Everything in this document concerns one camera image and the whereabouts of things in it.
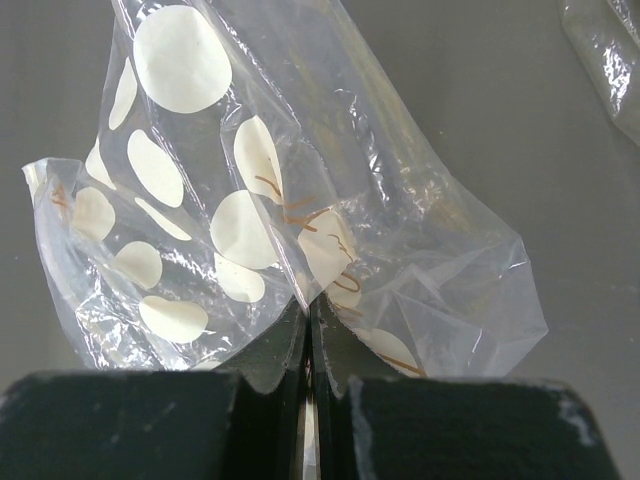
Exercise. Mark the polka dot zip bag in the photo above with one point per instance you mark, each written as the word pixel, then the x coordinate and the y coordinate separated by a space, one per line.
pixel 254 154

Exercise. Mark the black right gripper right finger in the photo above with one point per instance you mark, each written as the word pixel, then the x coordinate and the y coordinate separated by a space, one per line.
pixel 375 423

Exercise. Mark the red slider zip bag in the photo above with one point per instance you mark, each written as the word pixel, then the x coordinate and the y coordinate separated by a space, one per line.
pixel 605 36

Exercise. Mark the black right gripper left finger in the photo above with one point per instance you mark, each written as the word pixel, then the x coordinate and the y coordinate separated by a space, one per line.
pixel 240 420

